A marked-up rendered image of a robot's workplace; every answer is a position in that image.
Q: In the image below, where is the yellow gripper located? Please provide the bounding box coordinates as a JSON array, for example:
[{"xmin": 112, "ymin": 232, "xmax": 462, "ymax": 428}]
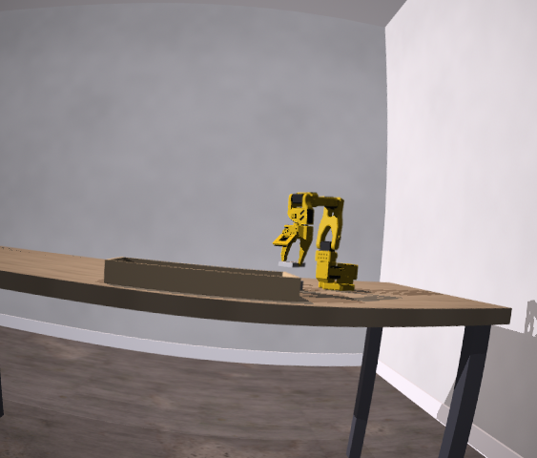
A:
[{"xmin": 273, "ymin": 223, "xmax": 314, "ymax": 266}]

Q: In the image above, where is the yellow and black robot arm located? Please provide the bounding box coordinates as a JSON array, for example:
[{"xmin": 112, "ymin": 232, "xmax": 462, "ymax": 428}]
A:
[{"xmin": 288, "ymin": 192, "xmax": 357, "ymax": 291}]

